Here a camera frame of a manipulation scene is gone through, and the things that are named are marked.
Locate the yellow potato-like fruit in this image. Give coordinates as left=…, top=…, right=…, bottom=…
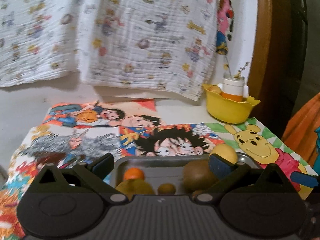
left=116, top=179, right=155, bottom=200

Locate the white and orange cup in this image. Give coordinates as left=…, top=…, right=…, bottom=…
left=221, top=73, right=245, bottom=102

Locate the wooden door frame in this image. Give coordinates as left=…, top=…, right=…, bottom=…
left=248, top=0, right=292, bottom=122

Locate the anime cartoon poster mat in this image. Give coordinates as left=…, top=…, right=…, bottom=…
left=1, top=99, right=222, bottom=239

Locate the metal tray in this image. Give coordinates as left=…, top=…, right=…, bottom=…
left=110, top=153, right=260, bottom=196

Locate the small brown round fruit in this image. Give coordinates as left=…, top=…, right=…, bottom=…
left=157, top=183, right=176, bottom=196

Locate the yellow pear in bowl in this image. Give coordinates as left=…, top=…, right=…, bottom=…
left=208, top=85, right=222, bottom=94

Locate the orange cartoon fabric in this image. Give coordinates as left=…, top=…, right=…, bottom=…
left=282, top=94, right=320, bottom=172

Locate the dried flower stem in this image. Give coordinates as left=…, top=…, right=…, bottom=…
left=223, top=55, right=251, bottom=81

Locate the Winnie the Pooh drawing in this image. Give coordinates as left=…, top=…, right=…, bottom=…
left=203, top=117, right=318, bottom=201

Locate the brown kiwi-like fruit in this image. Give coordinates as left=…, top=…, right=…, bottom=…
left=183, top=160, right=219, bottom=192

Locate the left printed muslin cloth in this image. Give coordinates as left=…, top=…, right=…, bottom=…
left=1, top=0, right=96, bottom=88

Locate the cartoon wall sticker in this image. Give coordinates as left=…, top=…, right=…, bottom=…
left=216, top=0, right=234, bottom=55

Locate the yellow plastic bowl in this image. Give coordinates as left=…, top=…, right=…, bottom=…
left=202, top=84, right=261, bottom=124

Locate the small orange fruit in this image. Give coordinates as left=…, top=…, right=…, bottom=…
left=123, top=167, right=145, bottom=180

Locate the yellow round fruit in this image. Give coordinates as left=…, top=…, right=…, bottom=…
left=210, top=144, right=238, bottom=164

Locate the printed muslin cloth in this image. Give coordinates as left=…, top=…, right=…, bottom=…
left=79, top=0, right=221, bottom=101
left=1, top=0, right=96, bottom=88

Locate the right printed muslin cloth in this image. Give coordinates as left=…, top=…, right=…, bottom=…
left=79, top=0, right=221, bottom=101

